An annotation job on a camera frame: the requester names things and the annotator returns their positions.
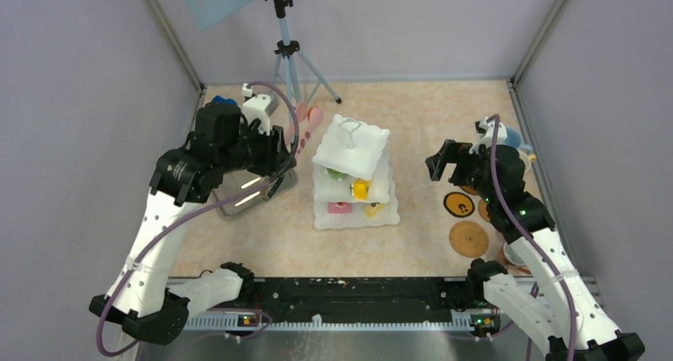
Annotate pink cake toy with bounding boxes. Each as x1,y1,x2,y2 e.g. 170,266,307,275
327,202,352,214

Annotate white mug red handle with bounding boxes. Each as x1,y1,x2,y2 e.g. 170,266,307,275
495,243,531,275

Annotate yellow white cake toy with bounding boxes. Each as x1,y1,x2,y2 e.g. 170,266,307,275
364,202,385,218

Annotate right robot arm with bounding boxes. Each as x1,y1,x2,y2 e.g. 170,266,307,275
425,140,645,360

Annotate yellow cake slice toy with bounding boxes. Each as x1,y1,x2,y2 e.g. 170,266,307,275
350,179,371,201

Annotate light blue ceramic cup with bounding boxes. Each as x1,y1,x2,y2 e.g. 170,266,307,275
503,126,534,154

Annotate plain brown round coaster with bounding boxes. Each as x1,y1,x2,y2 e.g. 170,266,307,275
478,199,490,222

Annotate white three-tier serving stand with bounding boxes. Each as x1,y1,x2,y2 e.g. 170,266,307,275
312,114,400,231

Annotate metal baking tray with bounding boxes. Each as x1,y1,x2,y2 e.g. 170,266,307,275
211,169,298,221

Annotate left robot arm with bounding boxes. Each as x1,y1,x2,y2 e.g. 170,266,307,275
89,100,298,345

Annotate green swirl roll cake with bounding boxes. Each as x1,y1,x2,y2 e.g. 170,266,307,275
325,167,348,182

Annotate black orange round coaster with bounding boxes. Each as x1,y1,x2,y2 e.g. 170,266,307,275
443,192,475,218

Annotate yellow ceramic cup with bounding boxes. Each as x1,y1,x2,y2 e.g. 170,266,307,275
518,150,537,173

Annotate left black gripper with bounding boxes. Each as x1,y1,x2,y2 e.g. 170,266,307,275
218,117,296,178

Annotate light blue tripod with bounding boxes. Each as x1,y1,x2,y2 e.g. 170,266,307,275
265,0,343,104

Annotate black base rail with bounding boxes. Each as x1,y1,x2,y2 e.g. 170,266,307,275
186,277,500,334

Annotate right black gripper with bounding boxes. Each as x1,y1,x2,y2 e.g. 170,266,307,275
425,139,497,203

